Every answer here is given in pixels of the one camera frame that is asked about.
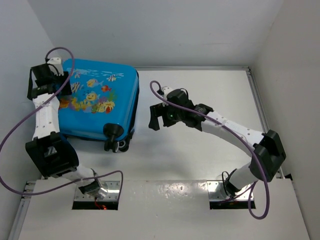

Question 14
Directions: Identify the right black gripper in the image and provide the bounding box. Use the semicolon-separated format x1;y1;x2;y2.
149;101;184;130

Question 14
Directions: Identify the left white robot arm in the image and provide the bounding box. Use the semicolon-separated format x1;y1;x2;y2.
25;67;103;198

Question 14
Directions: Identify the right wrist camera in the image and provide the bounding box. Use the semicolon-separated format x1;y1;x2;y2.
166;88;193;108

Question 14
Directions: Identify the blue suitcase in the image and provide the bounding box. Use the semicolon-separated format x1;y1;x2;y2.
58;59;140;153

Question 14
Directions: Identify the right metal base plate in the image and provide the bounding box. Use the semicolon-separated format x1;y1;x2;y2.
206;180;254;202

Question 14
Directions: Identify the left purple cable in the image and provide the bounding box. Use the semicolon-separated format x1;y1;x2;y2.
0;46;124;201

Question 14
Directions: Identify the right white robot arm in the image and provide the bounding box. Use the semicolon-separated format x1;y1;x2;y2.
148;103;286;197

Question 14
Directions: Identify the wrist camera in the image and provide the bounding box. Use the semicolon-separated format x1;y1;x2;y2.
27;63;56;100
166;88;193;108

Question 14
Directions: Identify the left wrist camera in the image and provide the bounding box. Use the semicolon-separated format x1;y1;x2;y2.
27;63;56;100

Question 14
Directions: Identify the metal base plate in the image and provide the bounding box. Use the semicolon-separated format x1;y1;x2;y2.
73;180;121;202
206;180;254;202

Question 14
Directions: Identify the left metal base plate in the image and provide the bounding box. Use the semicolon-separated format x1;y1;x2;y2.
73;180;121;202

